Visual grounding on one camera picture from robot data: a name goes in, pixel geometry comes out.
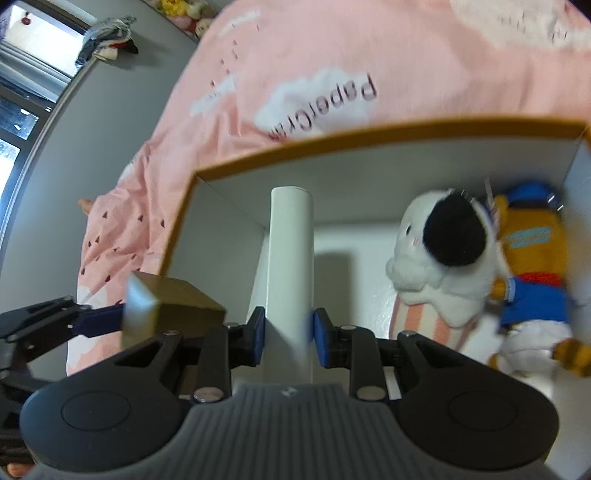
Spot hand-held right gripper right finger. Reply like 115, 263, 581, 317
312, 307, 463, 401

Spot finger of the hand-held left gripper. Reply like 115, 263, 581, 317
0, 296, 126, 357

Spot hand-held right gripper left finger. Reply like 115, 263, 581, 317
113, 306, 267, 403

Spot small olive box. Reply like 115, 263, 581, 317
121, 271, 227, 352

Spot orange cardboard box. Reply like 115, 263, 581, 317
159, 117, 591, 480

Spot white dog plush toy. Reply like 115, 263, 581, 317
385, 188, 503, 366

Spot orange plush toy blue clothes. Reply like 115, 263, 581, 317
488, 182, 591, 380

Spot window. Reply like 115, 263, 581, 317
0, 0, 95, 195

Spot pink printed blanket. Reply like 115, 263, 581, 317
67, 0, 591, 376

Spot pile of clothes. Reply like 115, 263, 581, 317
75, 15, 140, 66

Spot heap of plush toys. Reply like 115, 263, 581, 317
157, 0, 219, 38

